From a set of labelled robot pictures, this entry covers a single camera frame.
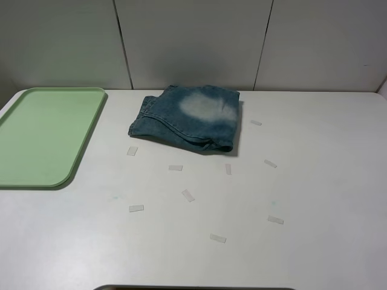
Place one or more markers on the children's blue denim shorts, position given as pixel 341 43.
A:
pixel 202 118

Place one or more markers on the light green plastic tray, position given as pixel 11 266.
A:
pixel 43 134

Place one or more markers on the clear tape piece centre upright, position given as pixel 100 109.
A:
pixel 228 169

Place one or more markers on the clear tape piece centre slanted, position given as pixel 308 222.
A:
pixel 188 196

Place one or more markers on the clear tape piece left upper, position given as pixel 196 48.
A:
pixel 132 151

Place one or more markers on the clear tape piece right middle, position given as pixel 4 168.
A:
pixel 270 163

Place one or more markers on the clear tape piece lower left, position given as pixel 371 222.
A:
pixel 135 208

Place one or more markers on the clear tape piece bottom centre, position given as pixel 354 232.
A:
pixel 218 238

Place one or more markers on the clear tape piece lower right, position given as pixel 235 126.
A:
pixel 275 220

